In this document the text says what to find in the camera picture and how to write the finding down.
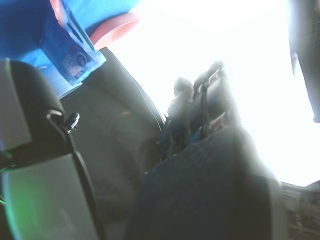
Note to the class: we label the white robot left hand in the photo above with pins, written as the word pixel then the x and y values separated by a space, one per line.
pixel 200 190

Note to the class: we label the blue snack packet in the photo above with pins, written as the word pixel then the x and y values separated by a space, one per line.
pixel 75 60

